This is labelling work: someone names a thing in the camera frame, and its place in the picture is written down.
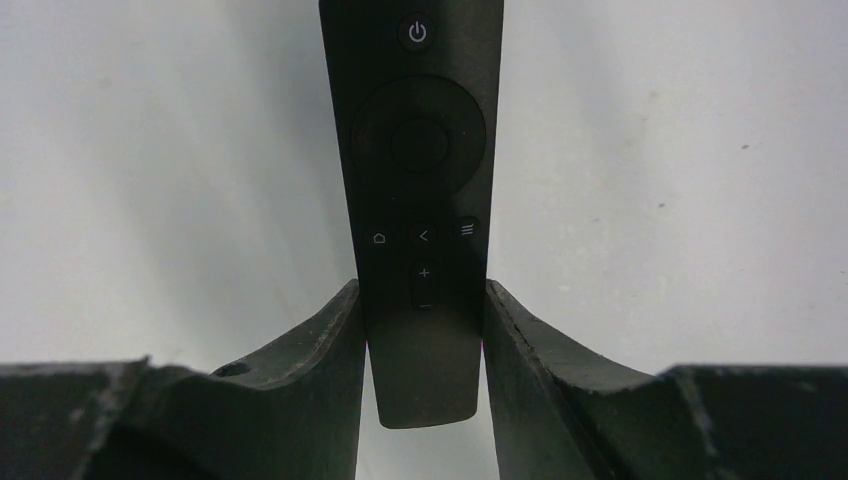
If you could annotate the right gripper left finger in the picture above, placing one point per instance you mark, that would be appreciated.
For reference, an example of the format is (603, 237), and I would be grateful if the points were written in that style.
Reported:
(289, 410)

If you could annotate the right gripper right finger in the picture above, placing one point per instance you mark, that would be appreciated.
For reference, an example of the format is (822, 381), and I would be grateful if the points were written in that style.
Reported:
(563, 411)

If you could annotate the black remote control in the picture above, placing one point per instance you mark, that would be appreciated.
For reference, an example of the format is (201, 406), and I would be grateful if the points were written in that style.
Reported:
(415, 90)

